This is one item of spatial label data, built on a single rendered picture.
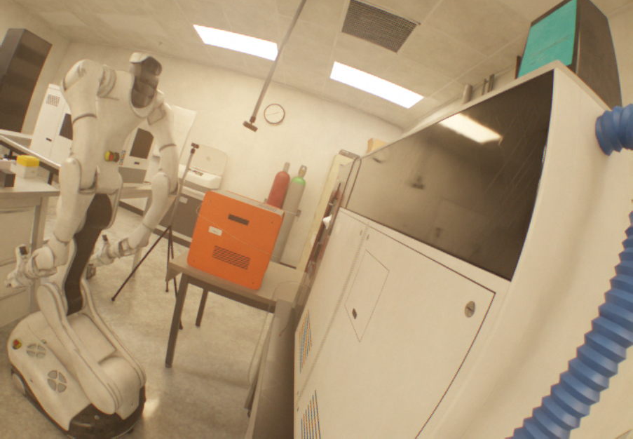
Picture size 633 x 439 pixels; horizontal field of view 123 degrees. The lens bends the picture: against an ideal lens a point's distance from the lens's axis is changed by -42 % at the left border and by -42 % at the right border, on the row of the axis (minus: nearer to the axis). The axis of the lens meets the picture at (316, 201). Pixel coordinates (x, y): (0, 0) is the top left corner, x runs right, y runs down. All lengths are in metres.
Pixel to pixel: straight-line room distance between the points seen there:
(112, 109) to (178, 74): 4.37
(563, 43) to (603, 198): 0.16
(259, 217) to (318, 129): 3.29
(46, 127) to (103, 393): 1.80
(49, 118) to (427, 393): 2.44
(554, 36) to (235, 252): 1.50
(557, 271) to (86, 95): 0.96
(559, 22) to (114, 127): 1.10
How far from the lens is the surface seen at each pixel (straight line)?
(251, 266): 1.55
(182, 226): 4.23
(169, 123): 1.24
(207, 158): 4.67
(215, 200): 1.54
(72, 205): 0.84
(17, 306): 1.83
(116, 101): 1.03
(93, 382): 1.29
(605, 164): 0.28
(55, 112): 2.38
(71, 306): 1.35
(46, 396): 1.38
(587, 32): 0.36
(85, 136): 0.83
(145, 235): 1.26
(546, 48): 0.37
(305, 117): 4.69
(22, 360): 1.41
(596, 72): 0.34
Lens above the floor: 1.29
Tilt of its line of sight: 1 degrees down
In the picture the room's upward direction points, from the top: 19 degrees clockwise
